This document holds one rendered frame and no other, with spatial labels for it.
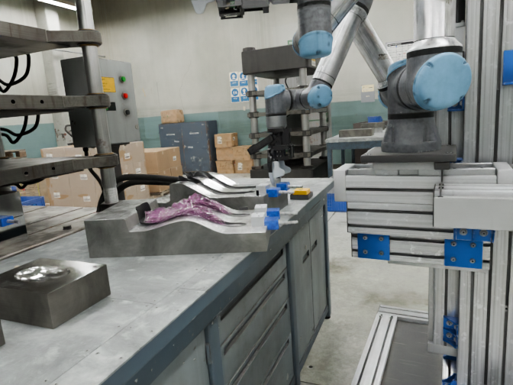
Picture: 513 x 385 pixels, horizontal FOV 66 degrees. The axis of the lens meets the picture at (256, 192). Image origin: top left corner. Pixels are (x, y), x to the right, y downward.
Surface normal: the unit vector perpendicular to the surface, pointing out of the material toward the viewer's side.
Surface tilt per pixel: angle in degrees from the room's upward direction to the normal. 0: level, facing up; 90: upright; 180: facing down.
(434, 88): 98
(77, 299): 90
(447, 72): 98
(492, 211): 90
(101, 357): 0
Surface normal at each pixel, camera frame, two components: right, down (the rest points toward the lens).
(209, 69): -0.38, 0.20
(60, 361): -0.07, -0.98
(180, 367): 0.92, 0.00
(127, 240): -0.09, 0.20
